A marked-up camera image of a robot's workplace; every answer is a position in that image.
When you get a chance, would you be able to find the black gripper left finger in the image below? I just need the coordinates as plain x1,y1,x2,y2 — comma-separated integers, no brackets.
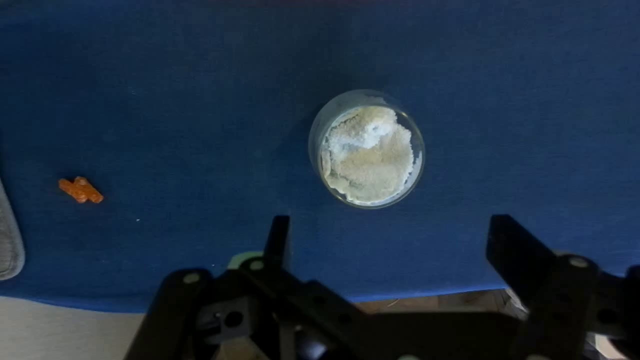
126,215,367,360

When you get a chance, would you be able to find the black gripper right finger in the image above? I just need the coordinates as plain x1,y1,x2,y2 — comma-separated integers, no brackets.
484,212,640,360

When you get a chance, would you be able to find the white fluffy towel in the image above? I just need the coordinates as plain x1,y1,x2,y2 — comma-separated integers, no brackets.
318,105,423,206

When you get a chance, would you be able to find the clear glass cup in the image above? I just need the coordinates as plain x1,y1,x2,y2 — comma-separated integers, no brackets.
306,88,428,212

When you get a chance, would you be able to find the small orange clip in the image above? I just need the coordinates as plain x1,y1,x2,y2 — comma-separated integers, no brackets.
57,175,106,206

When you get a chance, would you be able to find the blue ironing board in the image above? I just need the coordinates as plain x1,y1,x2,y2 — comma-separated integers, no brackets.
0,0,640,317

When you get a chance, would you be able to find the white quilted cloth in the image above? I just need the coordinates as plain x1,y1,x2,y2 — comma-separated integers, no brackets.
0,179,28,284

